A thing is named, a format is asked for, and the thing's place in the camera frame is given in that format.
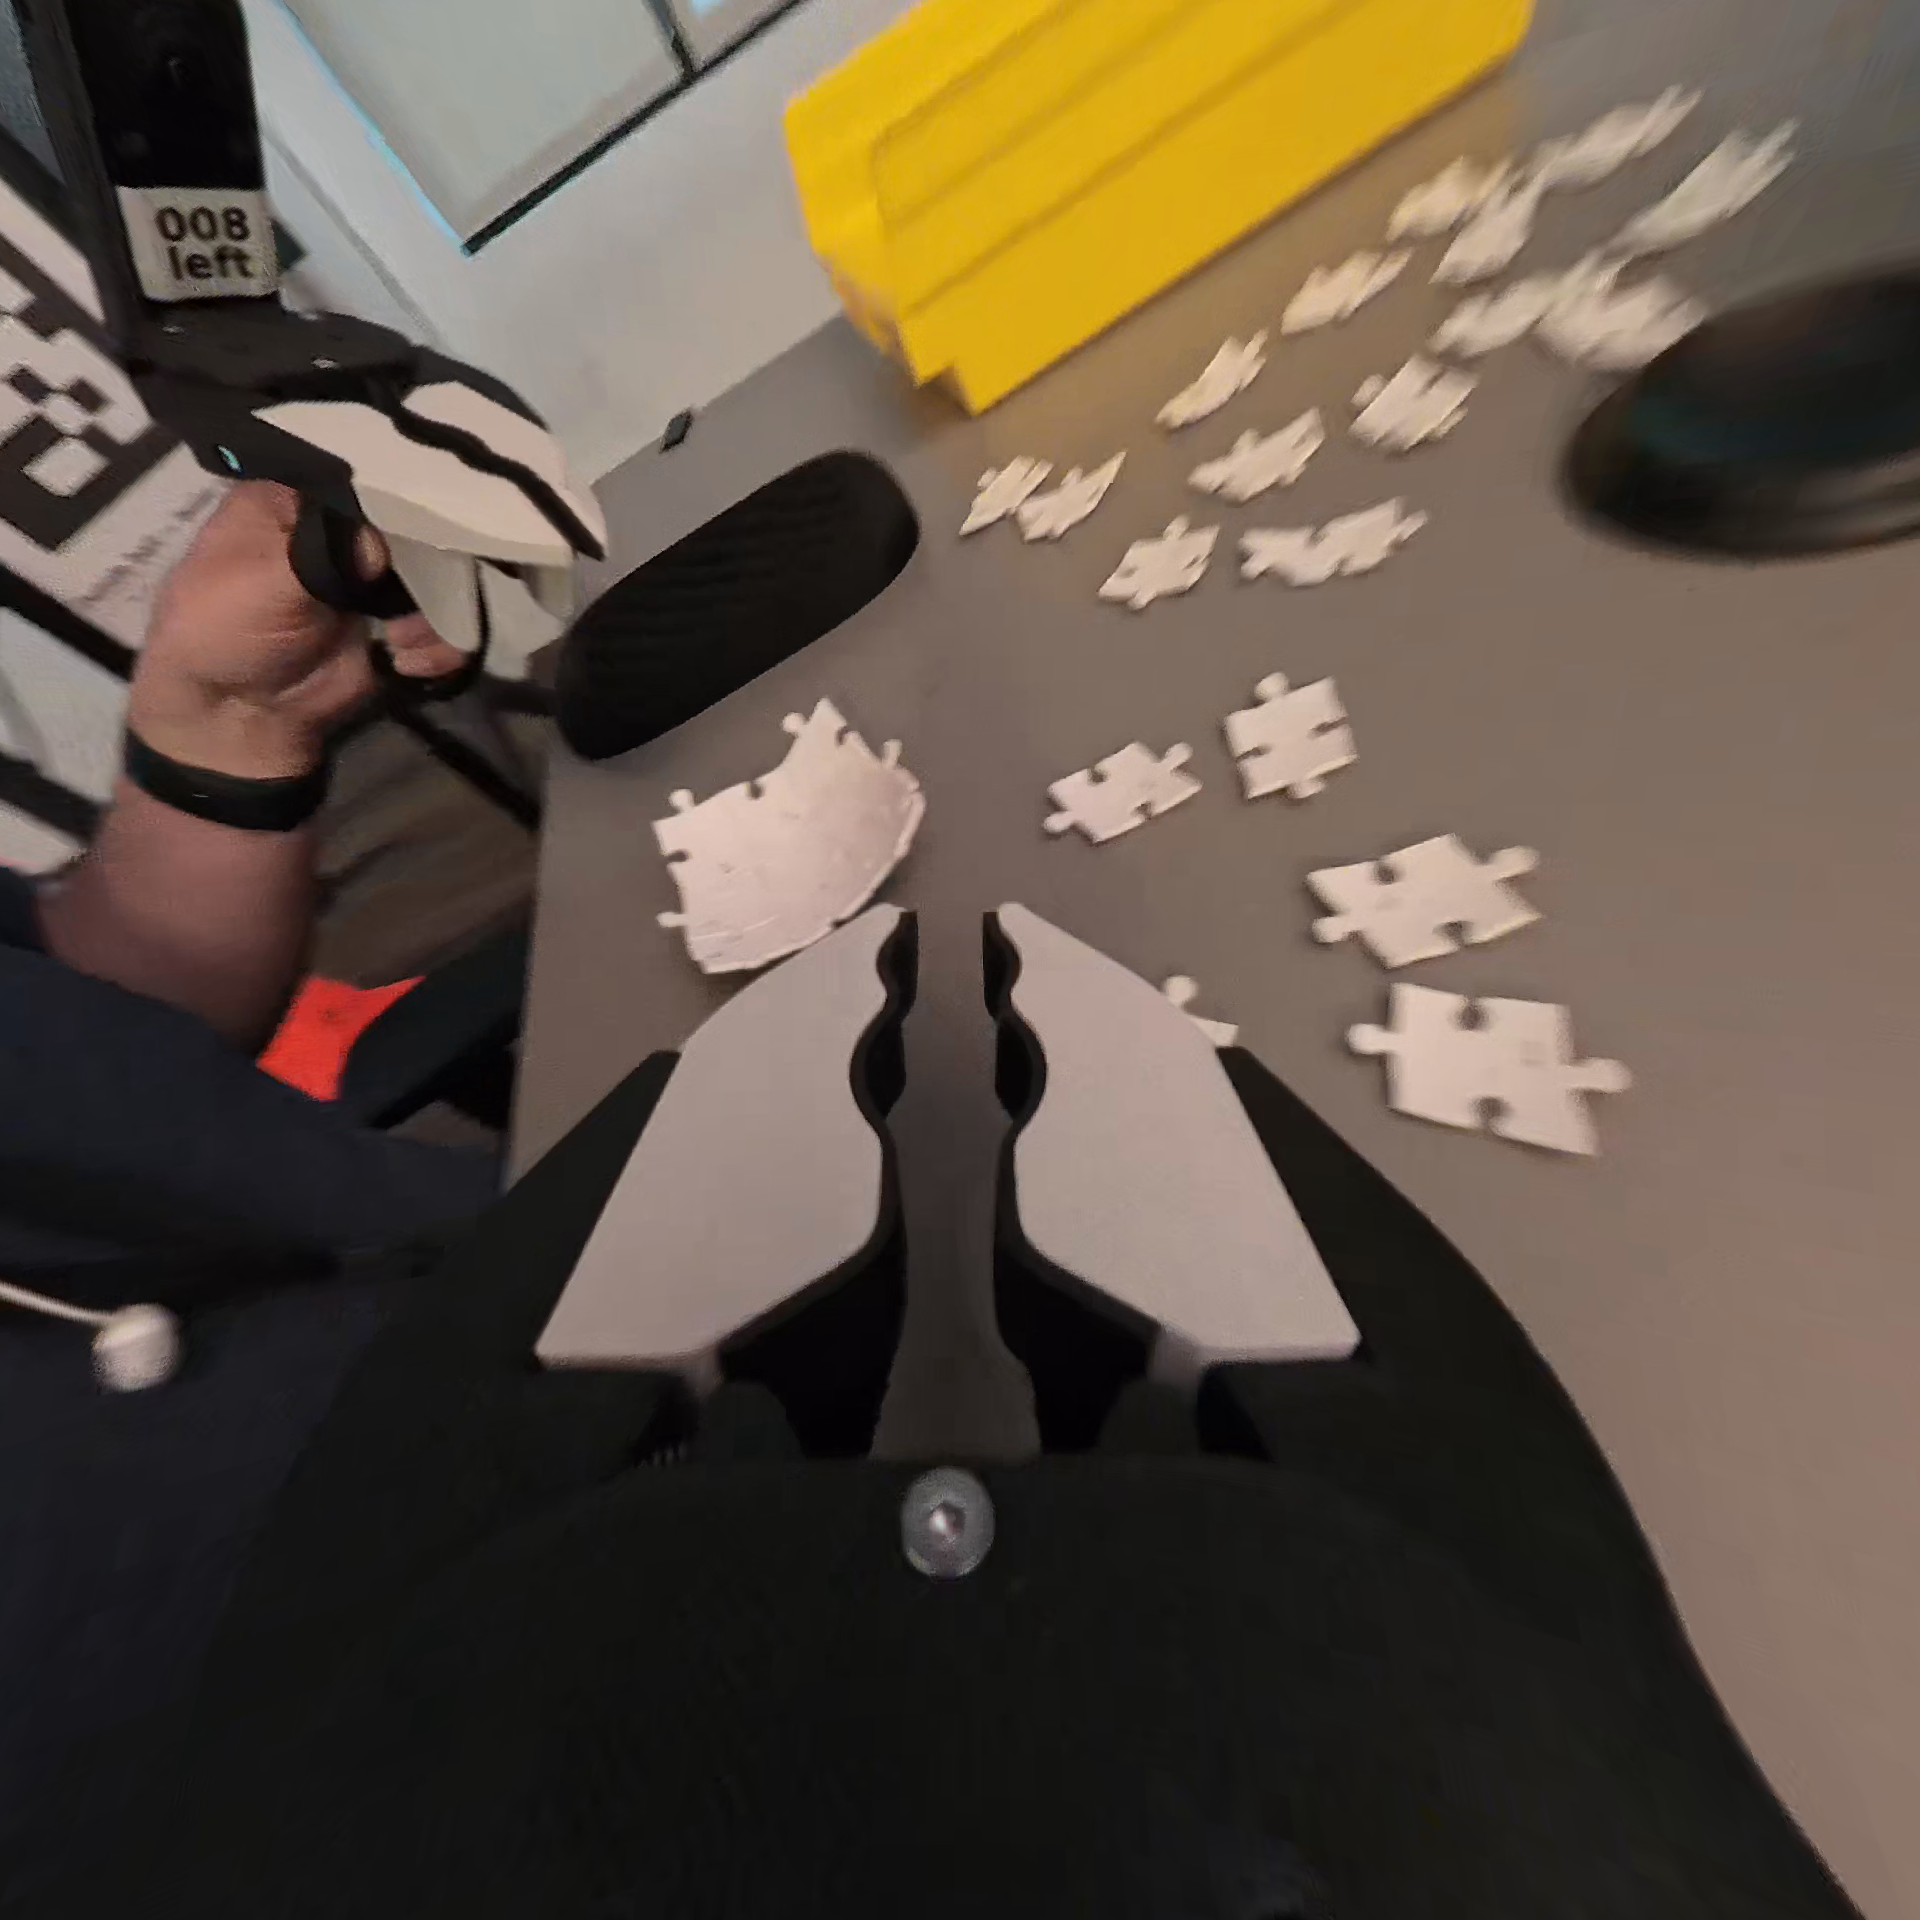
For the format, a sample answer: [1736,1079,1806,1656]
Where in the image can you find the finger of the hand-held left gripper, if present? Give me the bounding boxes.
[397,355,610,562]
[259,392,586,573]

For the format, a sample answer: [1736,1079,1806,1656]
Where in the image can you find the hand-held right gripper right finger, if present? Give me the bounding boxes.
[982,906,1364,1383]

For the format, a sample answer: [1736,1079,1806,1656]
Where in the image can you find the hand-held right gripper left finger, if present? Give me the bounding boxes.
[534,906,920,1388]

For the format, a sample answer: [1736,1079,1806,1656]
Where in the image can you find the assembled white puzzle section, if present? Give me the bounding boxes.
[652,696,930,977]

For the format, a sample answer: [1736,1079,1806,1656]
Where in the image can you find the scattered loose puzzle pieces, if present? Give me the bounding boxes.
[956,81,1802,1160]

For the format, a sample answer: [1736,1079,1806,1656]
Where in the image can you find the person's left hand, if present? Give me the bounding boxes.
[126,482,470,781]

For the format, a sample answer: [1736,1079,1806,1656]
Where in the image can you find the coded sign board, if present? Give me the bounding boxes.
[0,133,220,879]

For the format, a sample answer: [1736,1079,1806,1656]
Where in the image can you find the office chair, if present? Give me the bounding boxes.
[323,931,528,1129]

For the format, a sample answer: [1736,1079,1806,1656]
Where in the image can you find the black wristband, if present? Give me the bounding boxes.
[122,728,332,838]

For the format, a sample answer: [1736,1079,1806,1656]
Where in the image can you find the red panel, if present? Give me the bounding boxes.
[255,977,427,1107]

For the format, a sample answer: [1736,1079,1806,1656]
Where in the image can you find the yellow plastic bin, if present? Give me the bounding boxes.
[785,0,1539,420]

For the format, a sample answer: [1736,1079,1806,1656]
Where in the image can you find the black round stand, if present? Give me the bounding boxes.
[1556,276,1920,562]

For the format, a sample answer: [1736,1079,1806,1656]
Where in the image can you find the white earphone cable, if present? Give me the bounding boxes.
[0,1273,187,1396]

